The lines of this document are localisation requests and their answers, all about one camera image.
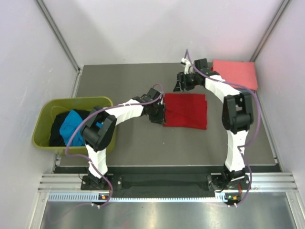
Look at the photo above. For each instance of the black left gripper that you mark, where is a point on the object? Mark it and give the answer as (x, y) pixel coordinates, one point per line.
(159, 119)

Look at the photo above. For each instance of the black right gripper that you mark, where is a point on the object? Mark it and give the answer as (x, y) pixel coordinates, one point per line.
(180, 86)

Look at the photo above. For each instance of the red t shirt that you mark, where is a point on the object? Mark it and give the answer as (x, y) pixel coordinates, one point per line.
(185, 110)

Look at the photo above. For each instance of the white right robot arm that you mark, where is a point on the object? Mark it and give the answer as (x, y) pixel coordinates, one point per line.
(237, 112)

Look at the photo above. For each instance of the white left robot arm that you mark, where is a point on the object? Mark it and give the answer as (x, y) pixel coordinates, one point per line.
(98, 131)

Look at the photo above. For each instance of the folded pink t shirt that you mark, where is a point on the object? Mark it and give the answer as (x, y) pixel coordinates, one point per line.
(243, 73)

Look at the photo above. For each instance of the cyan t shirt in bin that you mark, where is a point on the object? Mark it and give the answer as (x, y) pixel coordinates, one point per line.
(71, 120)

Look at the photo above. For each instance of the black t shirt in bin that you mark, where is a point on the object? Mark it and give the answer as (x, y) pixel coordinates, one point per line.
(55, 139)

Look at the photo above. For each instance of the green plastic bin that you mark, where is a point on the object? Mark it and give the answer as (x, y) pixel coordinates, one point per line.
(42, 131)

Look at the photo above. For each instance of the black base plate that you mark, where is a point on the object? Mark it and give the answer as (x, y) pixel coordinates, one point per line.
(204, 182)

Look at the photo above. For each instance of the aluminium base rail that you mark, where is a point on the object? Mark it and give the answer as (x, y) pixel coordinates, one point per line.
(69, 184)

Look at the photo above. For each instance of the right aluminium corner post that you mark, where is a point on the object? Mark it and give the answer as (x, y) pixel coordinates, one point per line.
(284, 4)

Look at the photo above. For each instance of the aluminium corner post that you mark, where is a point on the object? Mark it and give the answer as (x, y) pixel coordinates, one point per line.
(284, 4)
(58, 35)

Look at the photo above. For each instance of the left aluminium corner post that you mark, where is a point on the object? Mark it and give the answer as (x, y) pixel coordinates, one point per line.
(58, 35)

